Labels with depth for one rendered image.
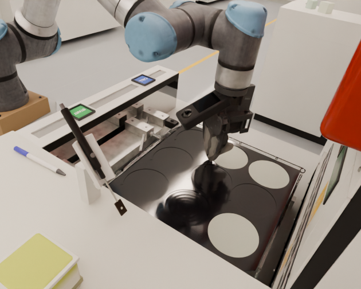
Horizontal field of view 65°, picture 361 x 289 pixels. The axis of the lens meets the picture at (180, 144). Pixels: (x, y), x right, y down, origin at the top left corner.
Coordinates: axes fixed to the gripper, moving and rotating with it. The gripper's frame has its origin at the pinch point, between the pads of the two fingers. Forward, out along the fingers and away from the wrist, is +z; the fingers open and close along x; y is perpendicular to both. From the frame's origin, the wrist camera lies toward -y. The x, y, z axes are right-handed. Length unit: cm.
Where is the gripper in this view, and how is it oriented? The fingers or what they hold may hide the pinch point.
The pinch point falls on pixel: (208, 157)
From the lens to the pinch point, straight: 71.9
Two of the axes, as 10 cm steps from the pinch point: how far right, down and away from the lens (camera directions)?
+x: -4.1, -5.9, 7.0
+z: -0.9, 7.9, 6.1
